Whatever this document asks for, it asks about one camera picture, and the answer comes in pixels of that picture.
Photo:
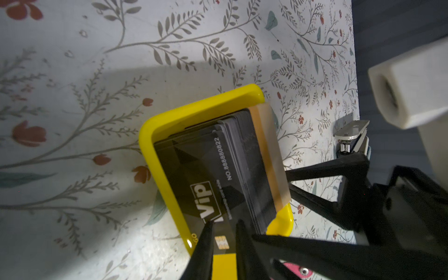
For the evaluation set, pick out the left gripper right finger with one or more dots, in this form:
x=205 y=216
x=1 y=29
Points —
x=249 y=265

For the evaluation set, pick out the floral table mat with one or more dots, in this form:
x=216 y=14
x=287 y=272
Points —
x=79 y=79

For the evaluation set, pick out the yellow plastic card tray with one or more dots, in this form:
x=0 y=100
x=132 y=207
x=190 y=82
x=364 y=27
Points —
x=193 y=117

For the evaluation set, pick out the beige stapler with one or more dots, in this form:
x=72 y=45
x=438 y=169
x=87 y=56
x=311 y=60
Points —
x=353 y=138

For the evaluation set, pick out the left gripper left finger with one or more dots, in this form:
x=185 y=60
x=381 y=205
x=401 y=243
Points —
x=200 y=264

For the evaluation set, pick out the stack of cards in tray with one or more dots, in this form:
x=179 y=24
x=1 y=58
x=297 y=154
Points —
x=251 y=135

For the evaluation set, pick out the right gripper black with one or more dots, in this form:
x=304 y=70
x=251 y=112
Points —
x=405 y=224

